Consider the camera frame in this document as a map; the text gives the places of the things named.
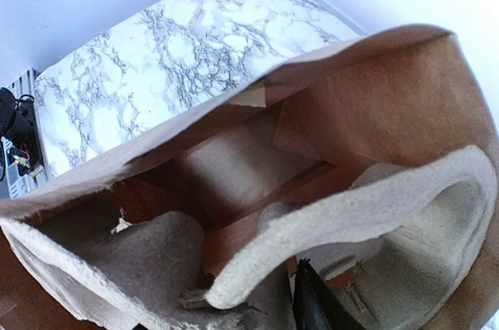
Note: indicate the brown cardboard cup carrier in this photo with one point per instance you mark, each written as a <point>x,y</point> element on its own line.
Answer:
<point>420,230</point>

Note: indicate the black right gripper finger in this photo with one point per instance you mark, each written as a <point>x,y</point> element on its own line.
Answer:
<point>315,307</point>

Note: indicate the brown paper bag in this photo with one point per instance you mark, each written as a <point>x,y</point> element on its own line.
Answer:
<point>306,130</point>

